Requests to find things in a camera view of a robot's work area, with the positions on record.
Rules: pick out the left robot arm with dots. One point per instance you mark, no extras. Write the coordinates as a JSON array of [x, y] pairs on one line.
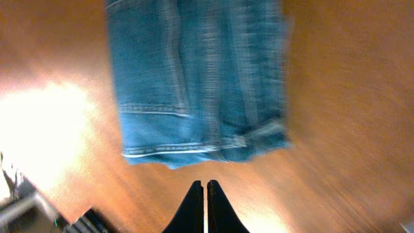
[[22, 214]]

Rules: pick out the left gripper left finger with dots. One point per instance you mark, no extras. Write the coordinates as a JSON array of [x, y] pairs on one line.
[[189, 217]]

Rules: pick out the dark blue jeans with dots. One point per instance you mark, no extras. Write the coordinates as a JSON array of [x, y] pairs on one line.
[[198, 81]]

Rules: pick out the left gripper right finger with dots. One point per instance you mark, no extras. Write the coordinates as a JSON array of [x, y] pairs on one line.
[[221, 216]]

